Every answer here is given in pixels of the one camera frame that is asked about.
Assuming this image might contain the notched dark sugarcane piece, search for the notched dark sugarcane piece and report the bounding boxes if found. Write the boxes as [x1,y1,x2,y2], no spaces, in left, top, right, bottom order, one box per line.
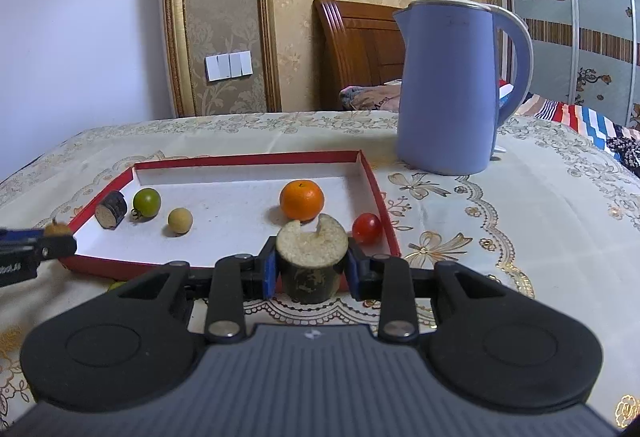
[276,213,349,305]

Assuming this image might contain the striped red blue blanket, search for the striped red blue blanket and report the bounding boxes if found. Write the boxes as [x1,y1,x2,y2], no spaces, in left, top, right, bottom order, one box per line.
[499,80,640,153]

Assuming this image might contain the red shallow box tray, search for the red shallow box tray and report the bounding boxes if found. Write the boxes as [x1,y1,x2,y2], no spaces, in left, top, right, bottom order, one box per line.
[59,150,402,283]

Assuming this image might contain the blue electric kettle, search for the blue electric kettle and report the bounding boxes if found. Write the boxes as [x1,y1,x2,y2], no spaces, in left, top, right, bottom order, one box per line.
[392,0,534,176]

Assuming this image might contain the cream gold embroidered tablecloth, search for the cream gold embroidered tablecloth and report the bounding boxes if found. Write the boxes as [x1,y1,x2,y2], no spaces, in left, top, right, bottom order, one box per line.
[0,111,640,437]

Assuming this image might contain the orange tangerine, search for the orange tangerine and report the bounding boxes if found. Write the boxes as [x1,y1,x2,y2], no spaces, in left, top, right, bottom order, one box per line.
[279,180,325,223]

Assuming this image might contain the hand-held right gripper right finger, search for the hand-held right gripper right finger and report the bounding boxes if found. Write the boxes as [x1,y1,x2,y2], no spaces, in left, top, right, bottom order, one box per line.
[345,237,501,343]

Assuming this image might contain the white wall light switch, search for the white wall light switch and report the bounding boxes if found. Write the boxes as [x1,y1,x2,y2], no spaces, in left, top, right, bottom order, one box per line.
[204,50,252,83]

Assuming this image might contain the red cherry tomato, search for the red cherry tomato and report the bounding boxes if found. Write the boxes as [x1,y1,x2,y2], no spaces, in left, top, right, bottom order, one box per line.
[351,212,383,245]

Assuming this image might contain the gold wall frame moulding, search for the gold wall frame moulding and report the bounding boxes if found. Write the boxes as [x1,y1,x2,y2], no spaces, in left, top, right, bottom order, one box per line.
[160,0,282,118]

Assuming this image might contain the floral glass door wardrobe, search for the floral glass door wardrobe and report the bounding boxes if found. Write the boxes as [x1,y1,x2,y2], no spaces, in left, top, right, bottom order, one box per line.
[495,0,640,133]

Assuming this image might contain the wooden bed headboard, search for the wooden bed headboard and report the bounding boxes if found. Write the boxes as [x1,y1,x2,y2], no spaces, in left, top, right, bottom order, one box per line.
[313,0,407,110]

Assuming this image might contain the brown stemmed longan fruit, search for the brown stemmed longan fruit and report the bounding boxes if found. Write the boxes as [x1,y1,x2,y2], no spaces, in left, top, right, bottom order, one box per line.
[44,218,73,238]

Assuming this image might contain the small dark sugarcane piece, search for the small dark sugarcane piece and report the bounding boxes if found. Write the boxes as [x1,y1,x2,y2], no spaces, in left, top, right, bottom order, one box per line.
[94,190,128,230]

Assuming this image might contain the round tan longan fruit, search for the round tan longan fruit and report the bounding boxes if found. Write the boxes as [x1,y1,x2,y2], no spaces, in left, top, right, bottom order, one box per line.
[167,208,194,235]

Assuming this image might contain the pink brown blanket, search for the pink brown blanket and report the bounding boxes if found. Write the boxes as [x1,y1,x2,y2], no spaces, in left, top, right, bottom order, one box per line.
[340,80,402,112]

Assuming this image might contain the dark floral cloth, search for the dark floral cloth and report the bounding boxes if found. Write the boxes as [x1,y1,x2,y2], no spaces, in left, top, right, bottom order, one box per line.
[605,134,640,178]

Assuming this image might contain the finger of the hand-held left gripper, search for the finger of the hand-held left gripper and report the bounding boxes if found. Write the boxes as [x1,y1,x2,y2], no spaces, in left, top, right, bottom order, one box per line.
[0,229,46,243]
[34,234,79,263]

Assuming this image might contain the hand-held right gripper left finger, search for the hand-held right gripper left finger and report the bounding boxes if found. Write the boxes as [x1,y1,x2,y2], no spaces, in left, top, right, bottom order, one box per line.
[117,237,279,344]

